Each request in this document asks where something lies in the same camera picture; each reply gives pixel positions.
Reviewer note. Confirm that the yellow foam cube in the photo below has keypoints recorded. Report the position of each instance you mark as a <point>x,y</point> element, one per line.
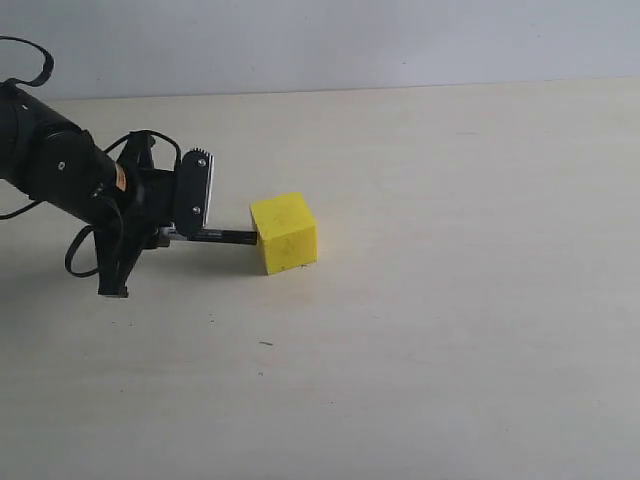
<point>287,232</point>

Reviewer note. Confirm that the black and white marker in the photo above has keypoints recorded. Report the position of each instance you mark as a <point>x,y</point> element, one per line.
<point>235,237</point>

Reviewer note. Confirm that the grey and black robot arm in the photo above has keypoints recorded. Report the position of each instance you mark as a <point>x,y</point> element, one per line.
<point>50,159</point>

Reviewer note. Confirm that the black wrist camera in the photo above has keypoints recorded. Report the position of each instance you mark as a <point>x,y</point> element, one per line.
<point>193,182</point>

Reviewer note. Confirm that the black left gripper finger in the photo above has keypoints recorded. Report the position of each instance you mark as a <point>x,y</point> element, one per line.
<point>116,259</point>

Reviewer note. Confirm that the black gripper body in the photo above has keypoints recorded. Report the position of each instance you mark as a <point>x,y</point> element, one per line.
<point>136,197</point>

